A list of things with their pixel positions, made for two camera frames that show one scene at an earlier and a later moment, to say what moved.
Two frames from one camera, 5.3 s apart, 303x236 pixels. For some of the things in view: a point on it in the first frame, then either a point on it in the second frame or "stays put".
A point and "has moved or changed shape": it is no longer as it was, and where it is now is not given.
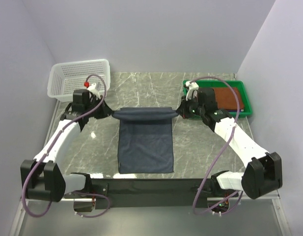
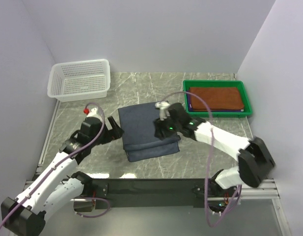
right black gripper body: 193,108 to 169,127
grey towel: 145,144 has moved or changed shape
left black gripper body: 95,107 to 107,135
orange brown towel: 226,99 stays put
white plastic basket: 66,77 stays put
